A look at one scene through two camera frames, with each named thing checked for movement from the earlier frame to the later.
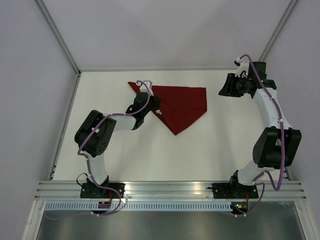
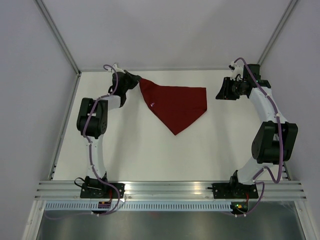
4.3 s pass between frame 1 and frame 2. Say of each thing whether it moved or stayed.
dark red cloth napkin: stayed
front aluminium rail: stayed
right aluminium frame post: stayed
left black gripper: moved
